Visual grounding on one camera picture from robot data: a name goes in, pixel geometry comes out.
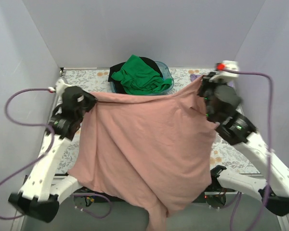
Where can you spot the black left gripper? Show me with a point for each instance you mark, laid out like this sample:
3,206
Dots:
89,101

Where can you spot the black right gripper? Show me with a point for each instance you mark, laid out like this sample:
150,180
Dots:
204,87

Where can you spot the pink graphic t-shirt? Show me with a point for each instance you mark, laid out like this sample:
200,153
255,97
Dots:
151,151

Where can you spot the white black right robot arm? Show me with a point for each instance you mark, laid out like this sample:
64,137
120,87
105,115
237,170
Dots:
241,134

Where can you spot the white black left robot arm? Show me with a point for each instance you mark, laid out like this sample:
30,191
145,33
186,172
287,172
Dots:
37,198

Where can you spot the folded purple t-shirt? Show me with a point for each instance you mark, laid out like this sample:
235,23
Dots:
193,77

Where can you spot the black t-shirt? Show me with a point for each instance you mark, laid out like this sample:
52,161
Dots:
119,69

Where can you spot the floral patterned table mat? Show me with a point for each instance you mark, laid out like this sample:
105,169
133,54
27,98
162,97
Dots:
93,80

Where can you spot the teal plastic laundry basket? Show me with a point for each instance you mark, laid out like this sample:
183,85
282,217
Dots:
165,75

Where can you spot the green t-shirt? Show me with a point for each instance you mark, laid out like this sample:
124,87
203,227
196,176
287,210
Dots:
139,77

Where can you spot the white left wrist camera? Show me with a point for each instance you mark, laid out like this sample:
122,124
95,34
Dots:
59,88

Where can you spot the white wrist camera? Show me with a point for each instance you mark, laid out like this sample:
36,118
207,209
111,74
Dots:
59,88
225,72

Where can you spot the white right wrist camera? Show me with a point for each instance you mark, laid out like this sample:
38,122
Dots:
225,72

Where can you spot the aluminium frame rail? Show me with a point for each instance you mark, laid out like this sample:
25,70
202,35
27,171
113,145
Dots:
274,205

